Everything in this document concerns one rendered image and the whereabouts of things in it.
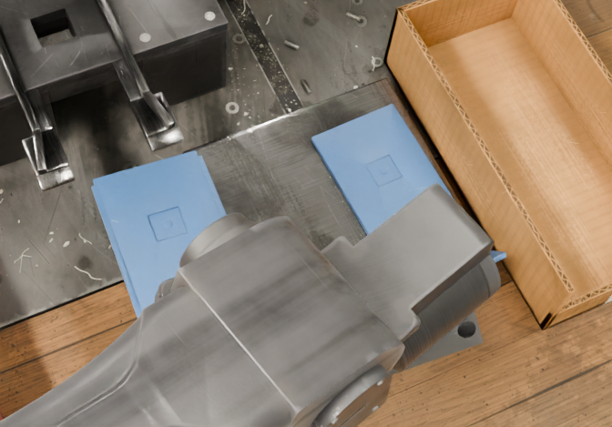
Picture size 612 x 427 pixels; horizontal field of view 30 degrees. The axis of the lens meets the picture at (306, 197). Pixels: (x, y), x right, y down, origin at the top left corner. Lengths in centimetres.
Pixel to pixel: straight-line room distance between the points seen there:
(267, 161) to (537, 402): 26
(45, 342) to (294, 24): 32
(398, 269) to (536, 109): 46
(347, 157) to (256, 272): 44
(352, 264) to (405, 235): 3
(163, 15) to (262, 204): 15
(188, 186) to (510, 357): 26
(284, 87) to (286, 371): 53
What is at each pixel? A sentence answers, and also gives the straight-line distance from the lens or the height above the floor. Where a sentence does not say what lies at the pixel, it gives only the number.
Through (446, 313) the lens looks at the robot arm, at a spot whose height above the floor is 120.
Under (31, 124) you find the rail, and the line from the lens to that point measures 78.
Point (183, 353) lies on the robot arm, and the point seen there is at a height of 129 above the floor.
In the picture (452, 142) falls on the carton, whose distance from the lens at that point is 85.
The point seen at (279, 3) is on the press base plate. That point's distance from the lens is 94.
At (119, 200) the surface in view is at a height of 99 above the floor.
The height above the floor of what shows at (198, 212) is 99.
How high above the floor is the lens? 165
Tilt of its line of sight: 62 degrees down
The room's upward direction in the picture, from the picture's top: 9 degrees clockwise
